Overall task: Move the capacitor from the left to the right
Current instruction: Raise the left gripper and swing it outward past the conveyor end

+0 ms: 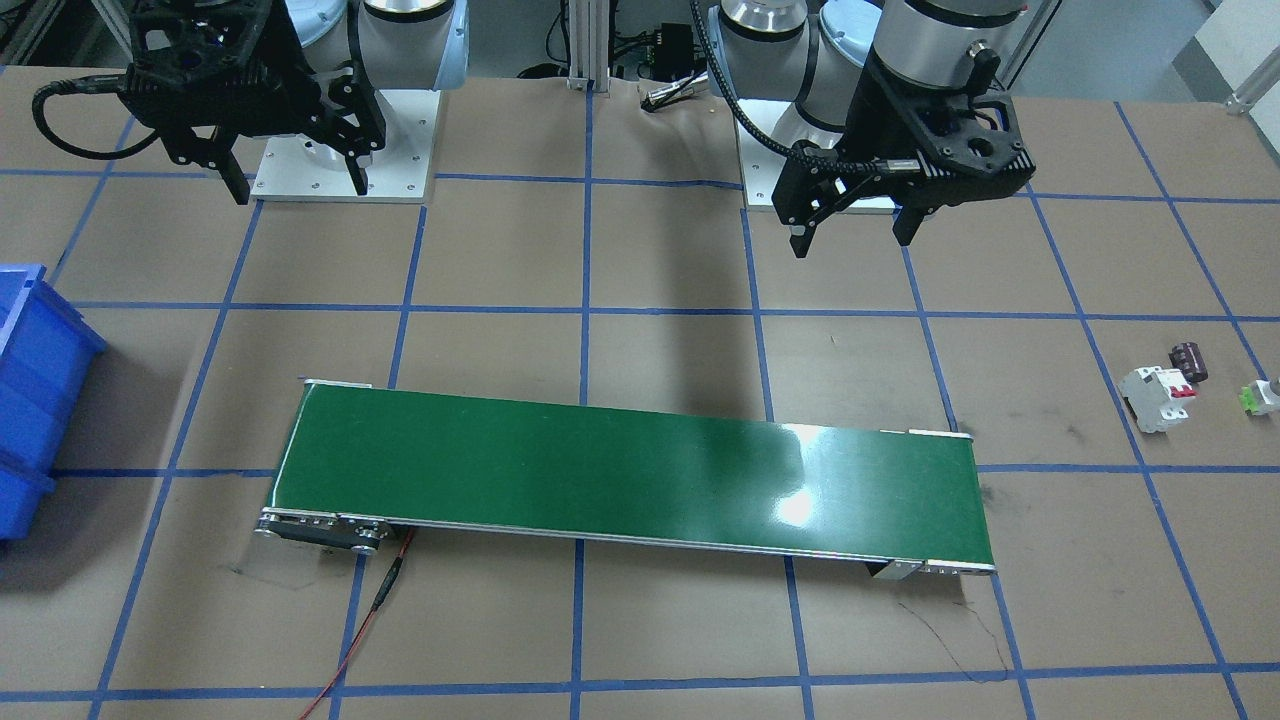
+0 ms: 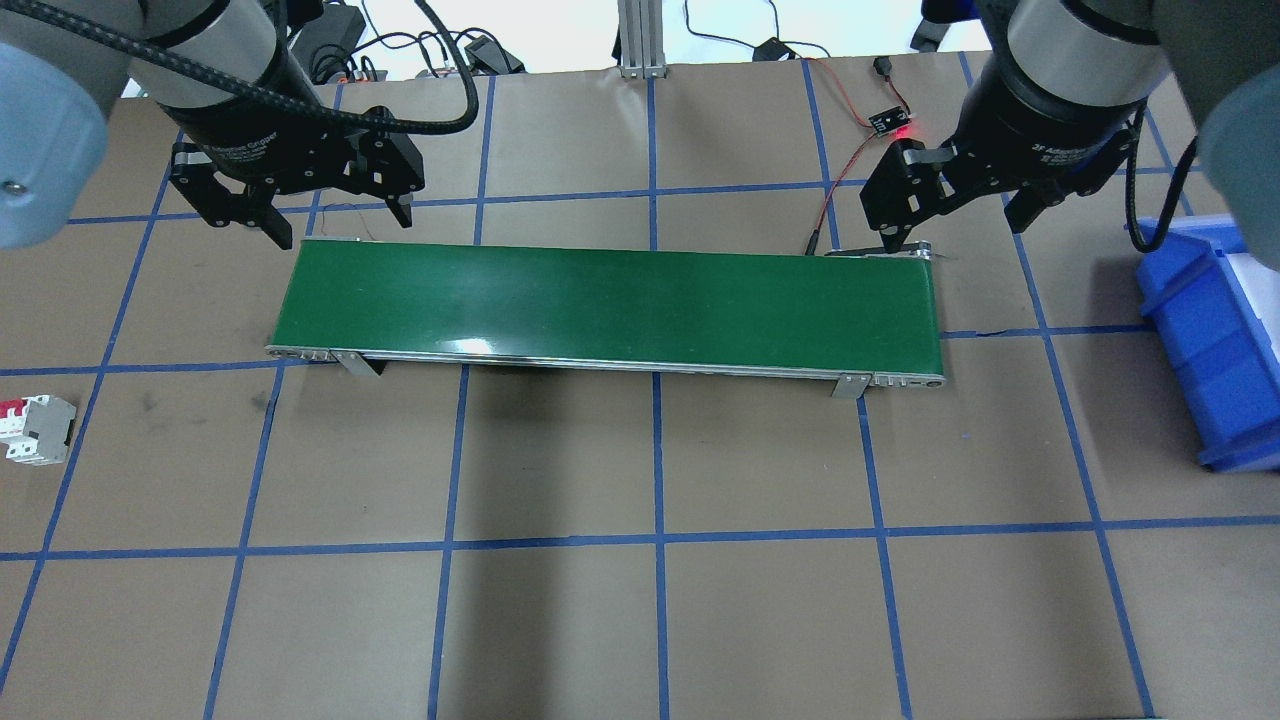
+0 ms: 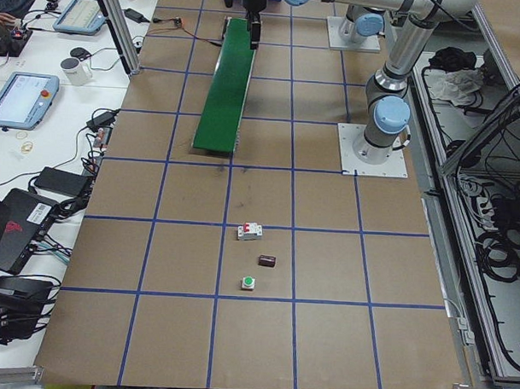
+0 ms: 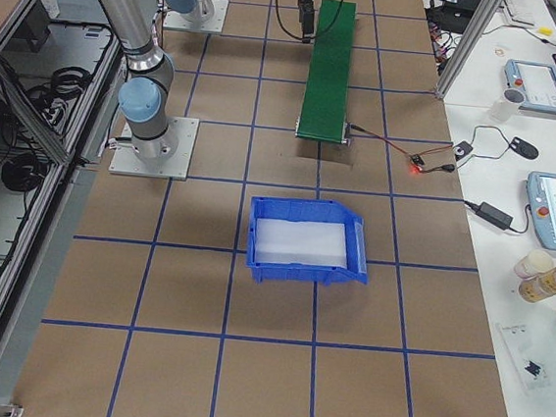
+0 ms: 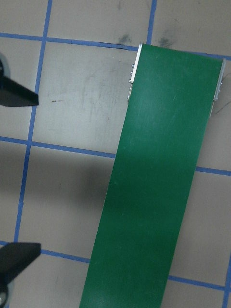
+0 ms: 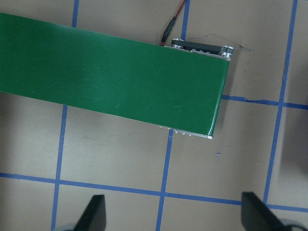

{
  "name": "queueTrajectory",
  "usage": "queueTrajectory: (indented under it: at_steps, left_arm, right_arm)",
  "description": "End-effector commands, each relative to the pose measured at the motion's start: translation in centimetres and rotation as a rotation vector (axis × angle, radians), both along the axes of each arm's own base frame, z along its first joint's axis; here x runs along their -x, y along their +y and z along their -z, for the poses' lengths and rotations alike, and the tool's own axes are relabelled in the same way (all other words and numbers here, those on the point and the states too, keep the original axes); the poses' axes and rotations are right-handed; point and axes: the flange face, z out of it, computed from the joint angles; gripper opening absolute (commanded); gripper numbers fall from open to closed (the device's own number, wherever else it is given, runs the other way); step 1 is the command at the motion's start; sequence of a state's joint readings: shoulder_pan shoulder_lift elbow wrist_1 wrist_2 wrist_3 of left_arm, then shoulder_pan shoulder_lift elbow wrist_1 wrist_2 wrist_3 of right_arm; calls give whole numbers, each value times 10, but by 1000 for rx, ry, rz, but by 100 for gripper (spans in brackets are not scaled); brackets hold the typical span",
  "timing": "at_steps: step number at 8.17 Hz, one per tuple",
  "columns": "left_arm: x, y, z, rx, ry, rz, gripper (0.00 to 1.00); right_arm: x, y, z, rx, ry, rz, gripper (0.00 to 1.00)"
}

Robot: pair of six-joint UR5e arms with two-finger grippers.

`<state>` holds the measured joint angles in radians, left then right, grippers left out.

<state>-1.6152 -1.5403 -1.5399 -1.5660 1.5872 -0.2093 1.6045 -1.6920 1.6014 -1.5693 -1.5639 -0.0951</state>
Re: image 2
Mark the white red circuit breaker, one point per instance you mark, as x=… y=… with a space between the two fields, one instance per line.
x=35 y=430

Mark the black power adapter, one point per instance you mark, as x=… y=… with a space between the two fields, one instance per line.
x=330 y=36

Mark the small sensor board red LED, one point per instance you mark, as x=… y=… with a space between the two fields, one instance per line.
x=890 y=121

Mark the green conveyor belt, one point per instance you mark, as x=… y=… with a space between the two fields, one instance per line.
x=859 y=321

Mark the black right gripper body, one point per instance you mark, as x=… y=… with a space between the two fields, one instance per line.
x=1040 y=130

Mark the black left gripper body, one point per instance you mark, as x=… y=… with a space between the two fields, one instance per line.
x=262 y=140

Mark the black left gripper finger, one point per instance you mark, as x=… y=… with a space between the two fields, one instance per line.
x=400 y=206
x=258 y=212

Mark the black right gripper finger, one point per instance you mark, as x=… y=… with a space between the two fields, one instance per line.
x=894 y=236
x=1028 y=204

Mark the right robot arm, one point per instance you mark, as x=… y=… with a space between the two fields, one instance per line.
x=1222 y=54

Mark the aluminium frame post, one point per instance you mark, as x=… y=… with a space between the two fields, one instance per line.
x=640 y=40

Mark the blue plastic bin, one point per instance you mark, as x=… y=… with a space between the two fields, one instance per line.
x=1214 y=307

